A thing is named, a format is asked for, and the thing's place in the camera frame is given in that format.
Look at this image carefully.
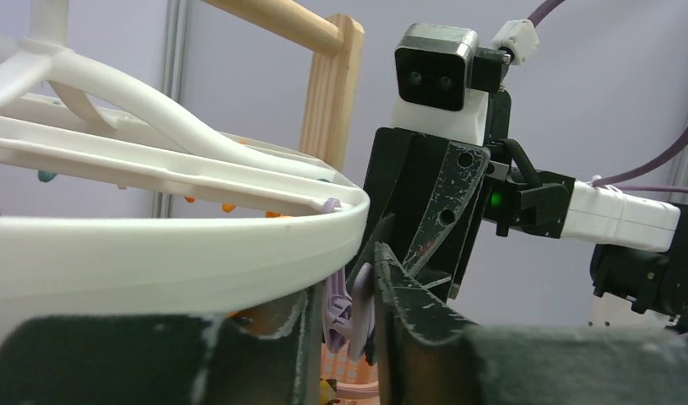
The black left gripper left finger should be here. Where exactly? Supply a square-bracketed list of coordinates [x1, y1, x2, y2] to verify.
[0, 287, 321, 404]

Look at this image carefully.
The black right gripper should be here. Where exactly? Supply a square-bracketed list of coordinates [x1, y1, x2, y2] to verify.
[346, 91, 574, 300]

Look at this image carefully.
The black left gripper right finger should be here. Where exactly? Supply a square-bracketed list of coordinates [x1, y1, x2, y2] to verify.
[374, 243, 688, 404]

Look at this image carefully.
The lilac clothespin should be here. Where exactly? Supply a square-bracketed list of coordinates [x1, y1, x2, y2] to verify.
[318, 197, 378, 364]

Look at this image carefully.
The white plastic sock hanger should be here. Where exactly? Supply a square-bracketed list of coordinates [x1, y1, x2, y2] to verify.
[0, 1, 370, 346]

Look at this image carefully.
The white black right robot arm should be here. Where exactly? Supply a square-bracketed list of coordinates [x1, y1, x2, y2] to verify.
[326, 89, 682, 334]

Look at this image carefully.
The wooden hanger stand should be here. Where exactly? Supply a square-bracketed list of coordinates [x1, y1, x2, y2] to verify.
[208, 0, 365, 170]

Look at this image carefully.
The pink laundry basket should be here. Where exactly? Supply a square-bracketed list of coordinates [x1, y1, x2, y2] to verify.
[321, 343, 380, 404]

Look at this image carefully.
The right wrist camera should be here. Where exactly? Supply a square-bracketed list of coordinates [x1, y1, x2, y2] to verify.
[391, 23, 489, 146]

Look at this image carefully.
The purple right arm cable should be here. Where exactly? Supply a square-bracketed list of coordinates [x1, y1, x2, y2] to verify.
[525, 0, 688, 197]

